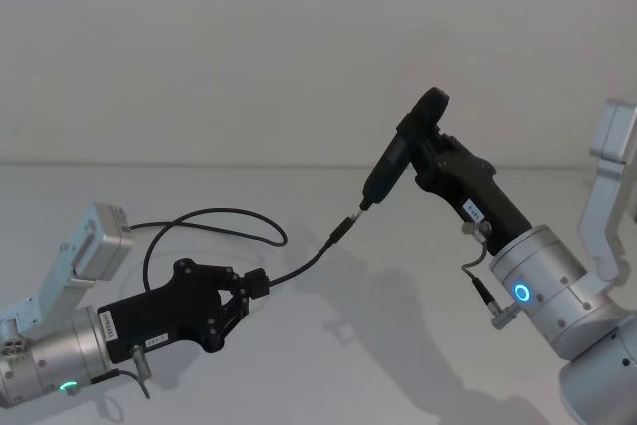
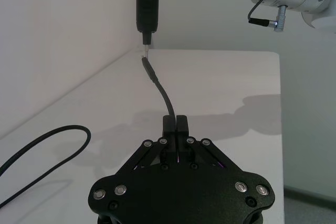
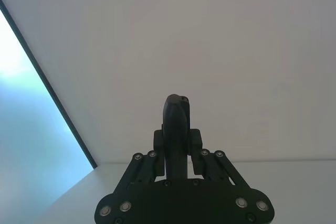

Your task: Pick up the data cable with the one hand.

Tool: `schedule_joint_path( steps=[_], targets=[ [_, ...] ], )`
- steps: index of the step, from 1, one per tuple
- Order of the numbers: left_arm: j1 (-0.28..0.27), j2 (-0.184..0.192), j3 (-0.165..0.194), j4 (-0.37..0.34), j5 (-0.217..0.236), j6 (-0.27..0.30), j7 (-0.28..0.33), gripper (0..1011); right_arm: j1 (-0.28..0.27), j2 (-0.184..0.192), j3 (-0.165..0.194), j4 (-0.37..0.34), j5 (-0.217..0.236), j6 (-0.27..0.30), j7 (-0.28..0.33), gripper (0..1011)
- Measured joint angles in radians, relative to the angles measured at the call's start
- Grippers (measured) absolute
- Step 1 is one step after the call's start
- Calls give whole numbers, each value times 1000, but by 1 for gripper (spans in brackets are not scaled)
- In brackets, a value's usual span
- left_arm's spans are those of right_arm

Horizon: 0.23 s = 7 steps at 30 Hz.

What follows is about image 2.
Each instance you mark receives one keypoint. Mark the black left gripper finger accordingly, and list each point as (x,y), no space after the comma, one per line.
(168,129)
(183,129)

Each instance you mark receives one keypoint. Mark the black pen-shaped electric tool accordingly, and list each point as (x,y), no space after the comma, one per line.
(147,3)

